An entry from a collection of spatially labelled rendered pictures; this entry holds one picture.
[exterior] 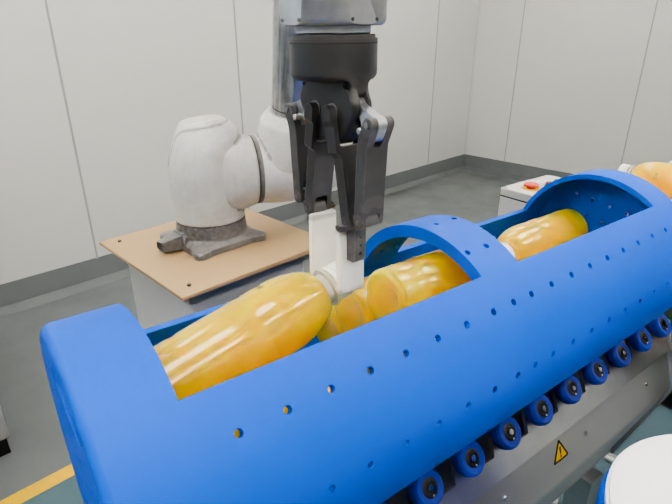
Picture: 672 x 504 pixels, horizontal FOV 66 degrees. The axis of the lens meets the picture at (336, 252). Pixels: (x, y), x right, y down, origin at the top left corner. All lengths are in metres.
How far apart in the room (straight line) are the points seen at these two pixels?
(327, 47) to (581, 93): 5.14
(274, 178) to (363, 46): 0.71
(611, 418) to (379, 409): 0.59
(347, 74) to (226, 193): 0.71
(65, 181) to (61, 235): 0.32
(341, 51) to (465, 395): 0.34
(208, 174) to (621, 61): 4.67
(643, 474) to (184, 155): 0.91
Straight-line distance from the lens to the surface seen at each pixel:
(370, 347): 0.47
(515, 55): 5.80
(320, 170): 0.50
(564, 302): 0.67
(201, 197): 1.10
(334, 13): 0.43
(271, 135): 1.11
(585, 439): 0.93
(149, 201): 3.57
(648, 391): 1.09
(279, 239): 1.19
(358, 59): 0.44
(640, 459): 0.67
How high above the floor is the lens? 1.45
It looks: 23 degrees down
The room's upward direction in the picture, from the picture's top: straight up
